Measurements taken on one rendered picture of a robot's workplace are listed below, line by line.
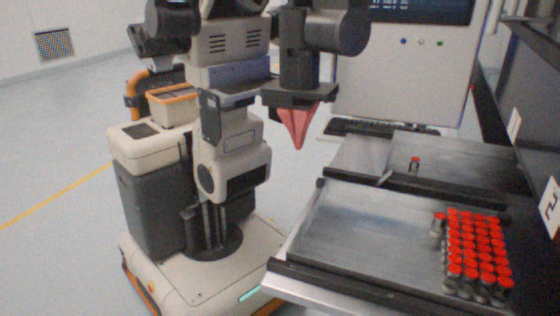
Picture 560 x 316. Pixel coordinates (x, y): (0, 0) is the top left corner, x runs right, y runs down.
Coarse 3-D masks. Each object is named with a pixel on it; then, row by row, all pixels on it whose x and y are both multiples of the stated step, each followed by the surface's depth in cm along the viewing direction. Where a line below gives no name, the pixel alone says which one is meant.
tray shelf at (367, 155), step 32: (352, 160) 96; (384, 160) 96; (512, 224) 72; (544, 224) 72; (512, 256) 64; (544, 256) 64; (288, 288) 57; (320, 288) 57; (512, 288) 57; (544, 288) 57
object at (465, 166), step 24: (408, 144) 104; (432, 144) 103; (456, 144) 100; (480, 144) 98; (384, 168) 85; (408, 168) 92; (432, 168) 92; (456, 168) 92; (480, 168) 92; (504, 168) 92; (480, 192) 78; (504, 192) 76; (528, 192) 82
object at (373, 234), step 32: (320, 192) 76; (352, 192) 80; (384, 192) 77; (320, 224) 72; (352, 224) 72; (384, 224) 72; (416, 224) 71; (288, 256) 60; (320, 256) 64; (352, 256) 64; (384, 256) 64; (416, 256) 64; (384, 288) 55; (416, 288) 53
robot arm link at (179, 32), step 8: (168, 0) 77; (176, 8) 76; (184, 8) 78; (176, 16) 76; (184, 16) 77; (192, 16) 79; (176, 24) 77; (184, 24) 78; (192, 24) 79; (176, 32) 78; (184, 32) 80; (168, 40) 80; (184, 40) 82
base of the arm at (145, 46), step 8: (136, 24) 87; (144, 24) 85; (128, 32) 86; (136, 32) 87; (144, 32) 84; (136, 40) 86; (144, 40) 86; (152, 40) 85; (160, 40) 85; (136, 48) 86; (144, 48) 87; (152, 48) 87; (160, 48) 87; (168, 48) 89; (176, 48) 91; (144, 56) 87; (152, 56) 88
